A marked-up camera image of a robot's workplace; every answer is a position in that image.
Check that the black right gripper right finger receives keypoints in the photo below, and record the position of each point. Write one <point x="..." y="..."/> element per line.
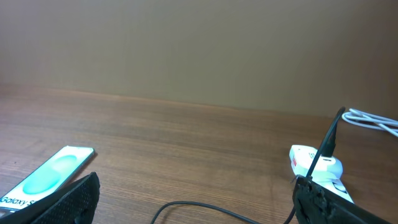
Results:
<point x="315" y="204"/>

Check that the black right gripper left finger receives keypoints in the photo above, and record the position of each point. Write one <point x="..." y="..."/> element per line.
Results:
<point x="75" y="203"/>

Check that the smartphone with cyan screen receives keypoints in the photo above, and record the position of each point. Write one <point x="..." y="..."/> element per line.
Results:
<point x="48" y="178"/>

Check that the white charger adapter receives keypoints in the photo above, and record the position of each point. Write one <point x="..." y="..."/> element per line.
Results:
<point x="327" y="168"/>

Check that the white power strip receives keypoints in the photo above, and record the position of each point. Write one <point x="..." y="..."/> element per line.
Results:
<point x="337" y="187"/>

